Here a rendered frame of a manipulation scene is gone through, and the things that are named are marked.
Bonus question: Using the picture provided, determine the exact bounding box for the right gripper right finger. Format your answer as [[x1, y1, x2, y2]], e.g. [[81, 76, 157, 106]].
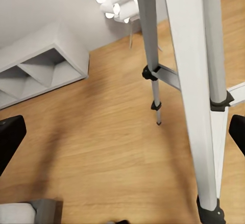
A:
[[229, 115, 245, 156]]

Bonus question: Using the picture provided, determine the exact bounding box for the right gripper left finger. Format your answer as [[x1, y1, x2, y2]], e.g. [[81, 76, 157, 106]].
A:
[[0, 115, 27, 176]]

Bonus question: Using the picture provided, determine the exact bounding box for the camera tripod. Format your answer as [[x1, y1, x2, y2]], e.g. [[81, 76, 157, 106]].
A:
[[137, 0, 245, 224]]

